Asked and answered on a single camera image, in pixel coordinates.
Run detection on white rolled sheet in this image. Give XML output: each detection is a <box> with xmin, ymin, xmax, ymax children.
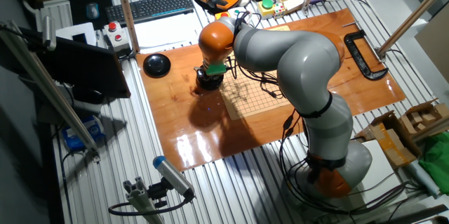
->
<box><xmin>406</xmin><ymin>160</ymin><xmax>441</xmax><ymax>199</ymax></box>

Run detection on white paper sheets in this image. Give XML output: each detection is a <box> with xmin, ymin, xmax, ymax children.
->
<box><xmin>133</xmin><ymin>10</ymin><xmax>208</xmax><ymax>53</ymax></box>

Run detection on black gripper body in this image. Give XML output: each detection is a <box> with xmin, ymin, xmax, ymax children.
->
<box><xmin>194</xmin><ymin>66</ymin><xmax>220</xmax><ymax>82</ymax></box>

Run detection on white box two red buttons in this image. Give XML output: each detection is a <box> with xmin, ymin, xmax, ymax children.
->
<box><xmin>103</xmin><ymin>21</ymin><xmax>131</xmax><ymax>53</ymax></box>

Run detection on black computer keyboard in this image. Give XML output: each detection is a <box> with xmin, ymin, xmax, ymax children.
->
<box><xmin>105</xmin><ymin>0</ymin><xmax>195</xmax><ymax>25</ymax></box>

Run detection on green flange adapter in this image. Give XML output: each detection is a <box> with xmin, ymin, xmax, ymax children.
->
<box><xmin>205</xmin><ymin>62</ymin><xmax>227</xmax><ymax>77</ymax></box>

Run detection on long aluminium profile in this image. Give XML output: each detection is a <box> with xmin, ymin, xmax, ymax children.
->
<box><xmin>0</xmin><ymin>20</ymin><xmax>101</xmax><ymax>162</ymax></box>

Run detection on Rubik's cube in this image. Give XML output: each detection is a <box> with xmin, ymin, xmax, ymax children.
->
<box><xmin>272</xmin><ymin>3</ymin><xmax>287</xmax><ymax>20</ymax></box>

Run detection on green cloth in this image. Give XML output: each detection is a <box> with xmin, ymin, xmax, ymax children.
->
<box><xmin>419</xmin><ymin>136</ymin><xmax>449</xmax><ymax>195</ymax></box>

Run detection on glossy orange wooden board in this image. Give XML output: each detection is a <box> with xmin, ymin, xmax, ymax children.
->
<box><xmin>135</xmin><ymin>8</ymin><xmax>407</xmax><ymax>172</ymax></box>

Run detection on silver camera blue end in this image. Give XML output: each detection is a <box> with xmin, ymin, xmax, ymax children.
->
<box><xmin>152</xmin><ymin>155</ymin><xmax>196</xmax><ymax>199</ymax></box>

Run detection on white framed tablet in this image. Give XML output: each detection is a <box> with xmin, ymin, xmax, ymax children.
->
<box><xmin>55</xmin><ymin>22</ymin><xmax>98</xmax><ymax>46</ymax></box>

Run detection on white gold packet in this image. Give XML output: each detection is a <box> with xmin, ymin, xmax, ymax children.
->
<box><xmin>279</xmin><ymin>0</ymin><xmax>305</xmax><ymax>11</ymax></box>

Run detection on black C-clamp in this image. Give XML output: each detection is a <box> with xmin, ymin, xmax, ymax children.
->
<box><xmin>342</xmin><ymin>22</ymin><xmax>389</xmax><ymax>81</ymax></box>

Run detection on short aluminium profile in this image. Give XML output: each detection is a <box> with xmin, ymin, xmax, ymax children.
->
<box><xmin>122</xmin><ymin>176</ymin><xmax>166</xmax><ymax>224</ymax></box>

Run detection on open brown cardboard box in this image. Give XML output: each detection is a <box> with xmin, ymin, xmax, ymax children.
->
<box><xmin>354</xmin><ymin>110</ymin><xmax>422</xmax><ymax>169</ymax></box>

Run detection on white flat sheet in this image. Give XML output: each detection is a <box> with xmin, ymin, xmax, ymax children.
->
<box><xmin>350</xmin><ymin>139</ymin><xmax>408</xmax><ymax>211</ymax></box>

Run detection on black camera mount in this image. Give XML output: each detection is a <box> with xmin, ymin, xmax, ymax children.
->
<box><xmin>147</xmin><ymin>178</ymin><xmax>173</xmax><ymax>209</ymax></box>

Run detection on white box green button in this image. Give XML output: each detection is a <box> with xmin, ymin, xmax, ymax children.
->
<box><xmin>229</xmin><ymin>6</ymin><xmax>253</xmax><ymax>20</ymax></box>

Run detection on grey computer mouse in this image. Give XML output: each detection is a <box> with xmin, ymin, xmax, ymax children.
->
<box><xmin>86</xmin><ymin>1</ymin><xmax>100</xmax><ymax>20</ymax></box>

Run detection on black round bowl lid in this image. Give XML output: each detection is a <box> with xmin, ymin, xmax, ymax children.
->
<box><xmin>142</xmin><ymin>53</ymin><xmax>172</xmax><ymax>79</ymax></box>

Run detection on cardboard box wooden blocks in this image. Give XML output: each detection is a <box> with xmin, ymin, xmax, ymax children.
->
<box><xmin>399</xmin><ymin>98</ymin><xmax>449</xmax><ymax>137</ymax></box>

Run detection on blue plastic packet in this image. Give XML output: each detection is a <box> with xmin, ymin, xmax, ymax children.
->
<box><xmin>62</xmin><ymin>114</ymin><xmax>106</xmax><ymax>152</ymax></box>

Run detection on black mouse pad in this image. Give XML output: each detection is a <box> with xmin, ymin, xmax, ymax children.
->
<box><xmin>69</xmin><ymin>0</ymin><xmax>114</xmax><ymax>30</ymax></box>

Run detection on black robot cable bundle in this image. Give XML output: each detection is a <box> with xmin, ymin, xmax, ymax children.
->
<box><xmin>279</xmin><ymin>106</ymin><xmax>422</xmax><ymax>218</ymax></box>

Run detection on black monitor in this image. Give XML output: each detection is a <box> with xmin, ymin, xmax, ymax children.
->
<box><xmin>19</xmin><ymin>27</ymin><xmax>132</xmax><ymax>99</ymax></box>

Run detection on black bowl of go stones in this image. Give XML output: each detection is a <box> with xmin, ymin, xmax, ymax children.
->
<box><xmin>194</xmin><ymin>71</ymin><xmax>225</xmax><ymax>91</ymax></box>

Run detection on black camera cable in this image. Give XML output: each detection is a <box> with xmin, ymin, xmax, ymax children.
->
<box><xmin>107</xmin><ymin>192</ymin><xmax>196</xmax><ymax>217</ymax></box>

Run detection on yellow box green button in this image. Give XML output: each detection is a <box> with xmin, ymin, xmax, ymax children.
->
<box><xmin>257</xmin><ymin>0</ymin><xmax>278</xmax><ymax>20</ymax></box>

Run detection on silver tube-shaped device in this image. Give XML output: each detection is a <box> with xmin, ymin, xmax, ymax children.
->
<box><xmin>41</xmin><ymin>15</ymin><xmax>57</xmax><ymax>51</ymax></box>

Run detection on beige go board mat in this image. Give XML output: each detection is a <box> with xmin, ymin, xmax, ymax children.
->
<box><xmin>210</xmin><ymin>24</ymin><xmax>292</xmax><ymax>121</ymax></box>

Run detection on brown cardboard panel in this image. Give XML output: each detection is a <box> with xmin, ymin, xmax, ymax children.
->
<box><xmin>415</xmin><ymin>4</ymin><xmax>449</xmax><ymax>84</ymax></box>

